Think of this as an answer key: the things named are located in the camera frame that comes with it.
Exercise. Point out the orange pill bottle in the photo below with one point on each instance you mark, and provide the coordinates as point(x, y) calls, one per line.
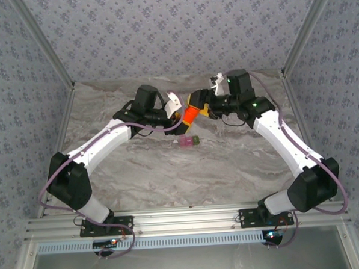
point(190, 116)

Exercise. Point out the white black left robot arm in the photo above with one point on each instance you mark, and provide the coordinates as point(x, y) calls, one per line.
point(101, 141)

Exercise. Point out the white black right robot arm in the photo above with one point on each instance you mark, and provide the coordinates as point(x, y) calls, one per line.
point(276, 138)

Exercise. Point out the grey metal sheet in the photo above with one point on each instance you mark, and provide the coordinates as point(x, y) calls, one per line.
point(186, 263)

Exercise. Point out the small black controller board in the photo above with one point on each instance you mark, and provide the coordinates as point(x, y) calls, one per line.
point(272, 236)
point(105, 244)

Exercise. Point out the aluminium corner post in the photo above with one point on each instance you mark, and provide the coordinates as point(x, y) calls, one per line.
point(306, 28)
point(44, 42)

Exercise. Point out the aluminium frame rail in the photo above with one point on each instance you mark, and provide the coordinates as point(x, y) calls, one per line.
point(184, 221)

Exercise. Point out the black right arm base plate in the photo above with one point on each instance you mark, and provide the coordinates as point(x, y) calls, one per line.
point(247, 218)

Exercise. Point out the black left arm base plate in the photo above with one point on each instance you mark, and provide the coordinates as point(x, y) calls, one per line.
point(124, 224)

